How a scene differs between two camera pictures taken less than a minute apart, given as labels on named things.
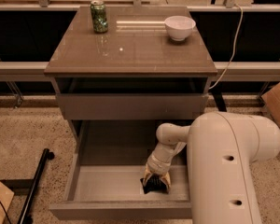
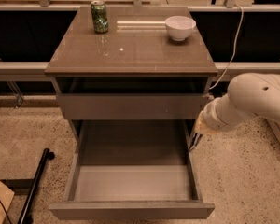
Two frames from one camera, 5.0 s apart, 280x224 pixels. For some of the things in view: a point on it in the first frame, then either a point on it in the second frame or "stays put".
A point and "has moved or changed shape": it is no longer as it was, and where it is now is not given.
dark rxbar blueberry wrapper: (154, 184) has moved or changed shape
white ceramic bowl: (179, 27) stays put
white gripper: (156, 166) -> (212, 117)
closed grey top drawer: (130, 106) stays put
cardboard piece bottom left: (5, 196) stays put
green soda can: (99, 16) stays put
